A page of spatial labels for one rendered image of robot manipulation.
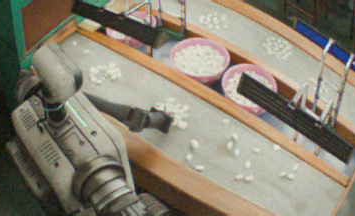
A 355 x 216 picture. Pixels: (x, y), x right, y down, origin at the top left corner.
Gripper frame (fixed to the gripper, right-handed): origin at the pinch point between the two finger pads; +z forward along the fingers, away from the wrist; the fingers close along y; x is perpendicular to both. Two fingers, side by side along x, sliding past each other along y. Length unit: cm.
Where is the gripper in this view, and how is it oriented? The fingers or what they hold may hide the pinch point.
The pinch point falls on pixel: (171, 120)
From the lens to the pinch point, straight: 205.4
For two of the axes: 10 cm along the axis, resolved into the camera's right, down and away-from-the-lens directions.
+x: -4.0, 8.9, 2.1
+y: -7.8, -4.5, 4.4
